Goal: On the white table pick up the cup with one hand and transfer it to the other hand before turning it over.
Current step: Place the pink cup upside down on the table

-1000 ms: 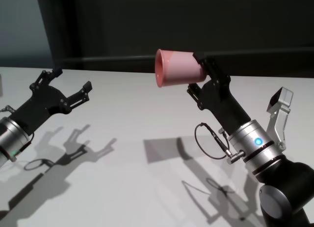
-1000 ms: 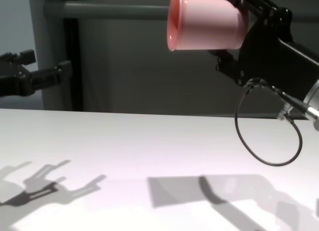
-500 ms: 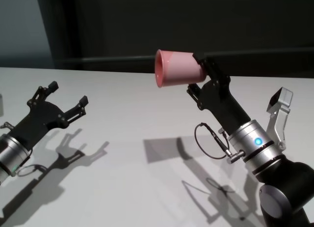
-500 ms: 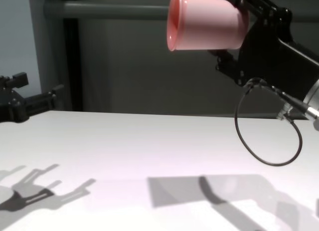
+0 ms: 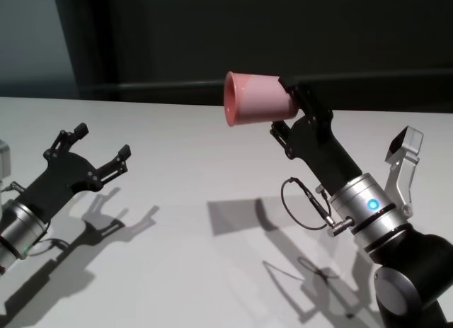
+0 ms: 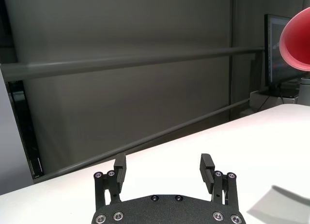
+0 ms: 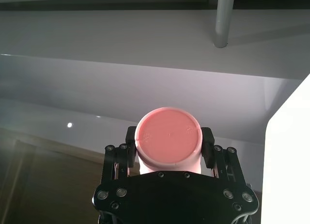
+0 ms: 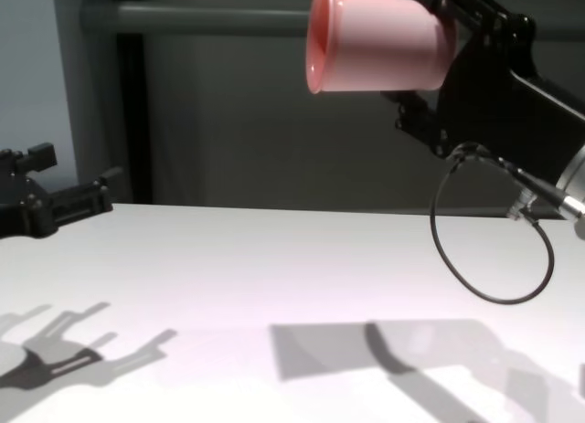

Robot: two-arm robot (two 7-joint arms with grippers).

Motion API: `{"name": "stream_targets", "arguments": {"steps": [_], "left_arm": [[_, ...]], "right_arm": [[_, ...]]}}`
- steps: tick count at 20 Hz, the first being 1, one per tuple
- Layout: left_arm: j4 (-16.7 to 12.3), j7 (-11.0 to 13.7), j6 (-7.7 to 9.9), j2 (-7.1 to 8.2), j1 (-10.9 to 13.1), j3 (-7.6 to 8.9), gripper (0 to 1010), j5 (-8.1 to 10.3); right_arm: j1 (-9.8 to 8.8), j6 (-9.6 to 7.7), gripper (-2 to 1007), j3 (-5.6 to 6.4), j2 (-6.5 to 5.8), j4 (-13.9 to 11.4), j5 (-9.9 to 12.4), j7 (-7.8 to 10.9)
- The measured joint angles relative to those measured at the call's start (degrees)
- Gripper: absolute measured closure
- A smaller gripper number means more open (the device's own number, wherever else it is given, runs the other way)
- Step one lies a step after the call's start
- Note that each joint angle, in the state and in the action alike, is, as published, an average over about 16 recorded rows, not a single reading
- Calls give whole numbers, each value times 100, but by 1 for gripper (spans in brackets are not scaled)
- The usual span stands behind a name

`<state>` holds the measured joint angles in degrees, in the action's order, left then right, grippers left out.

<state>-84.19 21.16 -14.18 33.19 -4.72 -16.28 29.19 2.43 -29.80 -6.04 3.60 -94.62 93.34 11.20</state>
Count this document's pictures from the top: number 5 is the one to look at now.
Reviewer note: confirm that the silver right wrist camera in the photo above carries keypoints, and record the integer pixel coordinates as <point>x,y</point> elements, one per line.
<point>407,140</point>

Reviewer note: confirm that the grey vertical frame column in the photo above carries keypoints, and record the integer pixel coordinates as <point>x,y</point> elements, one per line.
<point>92,41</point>

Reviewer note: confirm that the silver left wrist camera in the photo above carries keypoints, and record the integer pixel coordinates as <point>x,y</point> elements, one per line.
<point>4,158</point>

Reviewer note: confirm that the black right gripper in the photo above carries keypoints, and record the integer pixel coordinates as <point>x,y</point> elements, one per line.
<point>325,154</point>

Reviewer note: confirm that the dark low horizontal rail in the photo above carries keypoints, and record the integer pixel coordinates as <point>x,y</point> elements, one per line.
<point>159,90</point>

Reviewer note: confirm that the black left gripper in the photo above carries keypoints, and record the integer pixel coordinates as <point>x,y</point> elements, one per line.
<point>60,179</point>

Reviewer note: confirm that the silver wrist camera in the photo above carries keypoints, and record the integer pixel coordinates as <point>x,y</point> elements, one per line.
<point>407,140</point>
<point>4,158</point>

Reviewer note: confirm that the pink plastic cup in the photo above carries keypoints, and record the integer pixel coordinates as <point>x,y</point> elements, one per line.
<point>262,97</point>

